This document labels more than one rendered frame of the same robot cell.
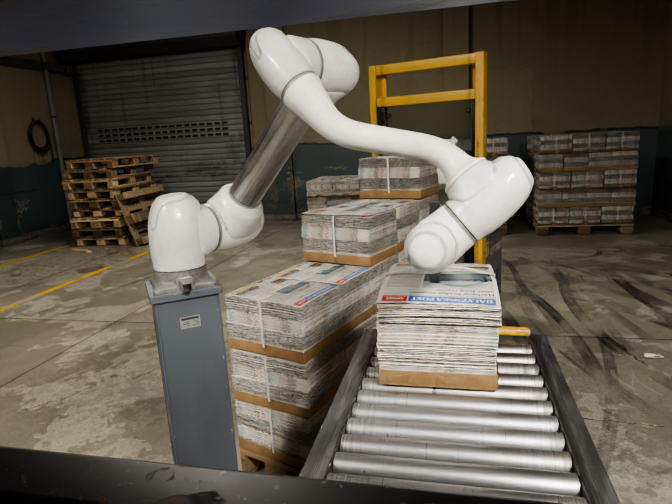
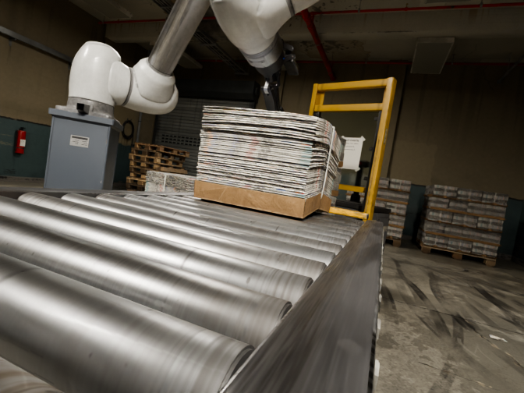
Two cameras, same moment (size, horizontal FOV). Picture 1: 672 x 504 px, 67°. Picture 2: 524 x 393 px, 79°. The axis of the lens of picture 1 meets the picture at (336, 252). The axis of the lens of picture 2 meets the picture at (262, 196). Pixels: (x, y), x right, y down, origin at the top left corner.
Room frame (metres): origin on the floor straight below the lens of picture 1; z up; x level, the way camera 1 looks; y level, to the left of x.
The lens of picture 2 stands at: (0.41, -0.36, 0.87)
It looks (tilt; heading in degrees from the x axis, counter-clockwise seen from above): 3 degrees down; 8
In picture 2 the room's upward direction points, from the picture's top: 9 degrees clockwise
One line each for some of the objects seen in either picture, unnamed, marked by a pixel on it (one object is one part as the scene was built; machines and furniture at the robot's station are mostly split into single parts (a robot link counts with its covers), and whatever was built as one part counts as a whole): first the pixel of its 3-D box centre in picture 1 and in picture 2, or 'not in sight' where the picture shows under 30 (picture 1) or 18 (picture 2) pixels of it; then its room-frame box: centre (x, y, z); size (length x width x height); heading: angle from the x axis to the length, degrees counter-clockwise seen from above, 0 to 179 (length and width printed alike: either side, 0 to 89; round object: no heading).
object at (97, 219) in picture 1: (116, 198); (158, 171); (8.19, 3.46, 0.65); 1.33 x 0.94 x 1.30; 170
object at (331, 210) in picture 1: (348, 210); not in sight; (2.45, -0.07, 1.06); 0.37 x 0.29 x 0.01; 57
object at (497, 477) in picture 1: (450, 476); (177, 234); (0.85, -0.19, 0.77); 0.47 x 0.05 x 0.05; 76
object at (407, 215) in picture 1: (377, 224); not in sight; (2.70, -0.23, 0.95); 0.38 x 0.29 x 0.23; 60
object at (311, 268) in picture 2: (449, 499); (146, 239); (0.78, -0.18, 0.77); 0.47 x 0.05 x 0.05; 76
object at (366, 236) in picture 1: (349, 234); not in sight; (2.45, -0.07, 0.95); 0.38 x 0.29 x 0.23; 57
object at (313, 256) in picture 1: (350, 252); not in sight; (2.45, -0.07, 0.86); 0.38 x 0.29 x 0.04; 57
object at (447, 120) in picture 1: (427, 154); (341, 146); (3.34, -0.63, 1.27); 0.57 x 0.01 x 0.65; 58
